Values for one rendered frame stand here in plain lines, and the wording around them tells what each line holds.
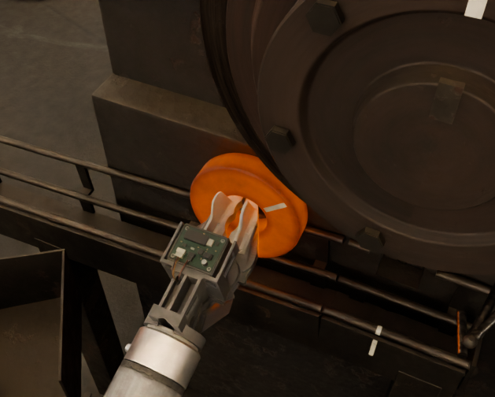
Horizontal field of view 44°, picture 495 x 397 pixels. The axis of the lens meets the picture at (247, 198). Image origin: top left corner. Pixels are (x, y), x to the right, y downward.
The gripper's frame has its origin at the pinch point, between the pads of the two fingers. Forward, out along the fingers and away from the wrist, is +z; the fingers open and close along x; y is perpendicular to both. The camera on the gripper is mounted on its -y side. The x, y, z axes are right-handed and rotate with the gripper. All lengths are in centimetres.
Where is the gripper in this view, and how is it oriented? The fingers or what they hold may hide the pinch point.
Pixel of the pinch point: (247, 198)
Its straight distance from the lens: 77.2
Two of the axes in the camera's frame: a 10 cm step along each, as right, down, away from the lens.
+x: -9.1, -3.0, 2.9
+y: -1.2, -4.8, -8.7
